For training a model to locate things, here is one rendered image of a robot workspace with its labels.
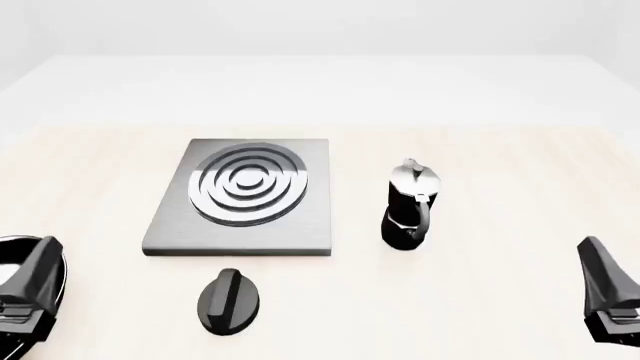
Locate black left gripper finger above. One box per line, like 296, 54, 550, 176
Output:
0, 235, 65, 313

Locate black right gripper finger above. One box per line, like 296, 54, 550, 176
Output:
576, 235, 640, 314

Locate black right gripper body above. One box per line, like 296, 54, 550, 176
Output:
585, 297, 640, 345

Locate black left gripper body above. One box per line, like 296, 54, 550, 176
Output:
0, 295, 56, 343

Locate grey flat stove plate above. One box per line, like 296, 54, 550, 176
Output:
141, 138, 334, 258

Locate round black stove knob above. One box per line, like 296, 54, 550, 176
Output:
196, 267, 262, 337

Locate black and silver moka pot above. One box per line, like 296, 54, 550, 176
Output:
380, 156, 445, 252

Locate black round pan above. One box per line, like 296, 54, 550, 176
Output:
0, 234, 69, 356

